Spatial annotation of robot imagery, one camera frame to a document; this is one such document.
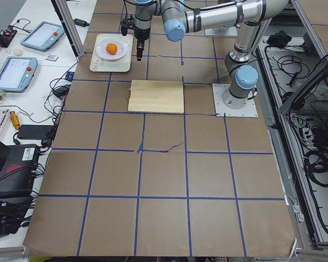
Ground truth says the black computer box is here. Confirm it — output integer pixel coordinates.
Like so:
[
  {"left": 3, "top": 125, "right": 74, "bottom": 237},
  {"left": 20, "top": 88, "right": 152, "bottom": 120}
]
[{"left": 0, "top": 142, "right": 39, "bottom": 198}]

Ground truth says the aluminium frame post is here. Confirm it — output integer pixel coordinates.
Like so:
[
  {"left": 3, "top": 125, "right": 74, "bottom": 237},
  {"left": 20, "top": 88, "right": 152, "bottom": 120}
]
[{"left": 51, "top": 0, "right": 85, "bottom": 58}]

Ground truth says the gold cylindrical tool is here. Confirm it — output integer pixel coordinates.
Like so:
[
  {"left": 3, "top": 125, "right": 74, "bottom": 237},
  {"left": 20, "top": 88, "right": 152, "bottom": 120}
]
[{"left": 10, "top": 111, "right": 21, "bottom": 130}]

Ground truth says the teach pendant tablet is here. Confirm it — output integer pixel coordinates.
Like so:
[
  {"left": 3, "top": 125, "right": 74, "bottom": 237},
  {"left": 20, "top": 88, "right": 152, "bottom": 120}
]
[
  {"left": 20, "top": 21, "right": 65, "bottom": 51},
  {"left": 0, "top": 57, "right": 38, "bottom": 93}
]

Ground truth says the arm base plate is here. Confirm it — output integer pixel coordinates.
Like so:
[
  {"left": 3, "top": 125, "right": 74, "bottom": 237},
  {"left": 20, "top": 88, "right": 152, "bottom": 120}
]
[
  {"left": 212, "top": 84, "right": 258, "bottom": 117},
  {"left": 204, "top": 26, "right": 238, "bottom": 38}
]

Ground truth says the far teach pendant tablet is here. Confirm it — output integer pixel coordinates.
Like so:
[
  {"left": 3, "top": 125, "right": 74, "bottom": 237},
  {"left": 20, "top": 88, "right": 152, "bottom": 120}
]
[{"left": 20, "top": 21, "right": 65, "bottom": 51}]

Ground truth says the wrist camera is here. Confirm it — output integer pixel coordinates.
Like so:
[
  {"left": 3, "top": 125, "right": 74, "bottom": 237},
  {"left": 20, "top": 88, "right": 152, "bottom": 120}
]
[{"left": 120, "top": 15, "right": 134, "bottom": 36}]

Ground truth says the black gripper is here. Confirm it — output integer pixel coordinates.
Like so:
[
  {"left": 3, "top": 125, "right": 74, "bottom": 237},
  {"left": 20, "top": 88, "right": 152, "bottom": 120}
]
[{"left": 134, "top": 26, "right": 150, "bottom": 61}]

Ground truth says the black power brick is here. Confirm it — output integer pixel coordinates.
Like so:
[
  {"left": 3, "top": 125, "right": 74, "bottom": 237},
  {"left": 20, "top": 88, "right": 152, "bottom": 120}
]
[{"left": 17, "top": 124, "right": 52, "bottom": 140}]

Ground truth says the orange fruit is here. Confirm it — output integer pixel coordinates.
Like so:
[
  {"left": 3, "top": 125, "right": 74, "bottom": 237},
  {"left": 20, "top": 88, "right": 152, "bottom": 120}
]
[{"left": 106, "top": 43, "right": 118, "bottom": 55}]

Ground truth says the near teach pendant tablet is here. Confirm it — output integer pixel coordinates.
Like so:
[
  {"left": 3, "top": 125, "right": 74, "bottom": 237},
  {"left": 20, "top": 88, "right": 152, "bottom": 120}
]
[{"left": 0, "top": 57, "right": 38, "bottom": 93}]

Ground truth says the wooden cutting board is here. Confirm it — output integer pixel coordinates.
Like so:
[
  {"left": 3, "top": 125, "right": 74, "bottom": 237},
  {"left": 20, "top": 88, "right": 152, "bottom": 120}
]
[{"left": 128, "top": 80, "right": 184, "bottom": 114}]

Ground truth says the white round plate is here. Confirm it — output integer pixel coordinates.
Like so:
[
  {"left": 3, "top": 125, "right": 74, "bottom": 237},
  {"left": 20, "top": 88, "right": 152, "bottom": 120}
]
[{"left": 96, "top": 38, "right": 130, "bottom": 61}]

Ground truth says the cream bear tray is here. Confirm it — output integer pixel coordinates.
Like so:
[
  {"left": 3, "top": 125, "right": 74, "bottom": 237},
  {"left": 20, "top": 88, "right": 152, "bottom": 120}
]
[{"left": 90, "top": 34, "right": 133, "bottom": 73}]

